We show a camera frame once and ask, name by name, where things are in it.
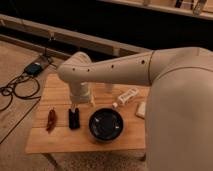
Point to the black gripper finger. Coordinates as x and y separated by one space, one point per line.
76 117
71 119

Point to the beige cylindrical gripper body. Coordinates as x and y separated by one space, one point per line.
80 92

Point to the white eraser block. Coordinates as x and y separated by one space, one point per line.
141 110

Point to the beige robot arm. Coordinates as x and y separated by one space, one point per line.
179 107

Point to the wooden table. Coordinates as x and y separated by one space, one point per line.
62 139

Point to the red chili pepper toy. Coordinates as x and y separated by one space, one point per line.
51 120

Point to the black round bowl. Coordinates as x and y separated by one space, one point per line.
105 125

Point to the blue power adapter box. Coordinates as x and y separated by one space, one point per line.
33 69

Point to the white plastic bottle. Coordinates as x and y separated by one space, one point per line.
125 97

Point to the long wooden beam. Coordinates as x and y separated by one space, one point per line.
70 37

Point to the wooden shelf top background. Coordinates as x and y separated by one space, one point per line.
202 9

